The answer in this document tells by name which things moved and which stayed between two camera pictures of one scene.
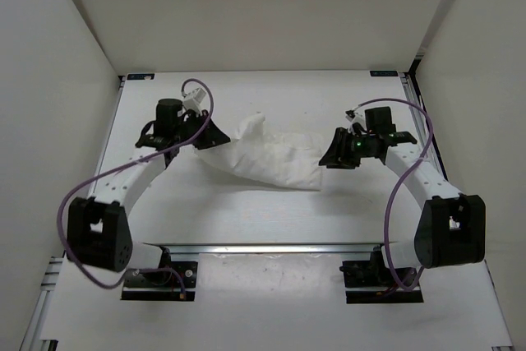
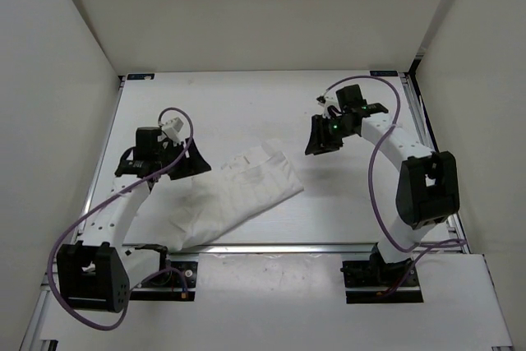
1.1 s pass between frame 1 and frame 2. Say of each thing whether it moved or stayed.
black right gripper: moved
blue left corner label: stayed
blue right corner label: stayed
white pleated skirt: moved
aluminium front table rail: stayed
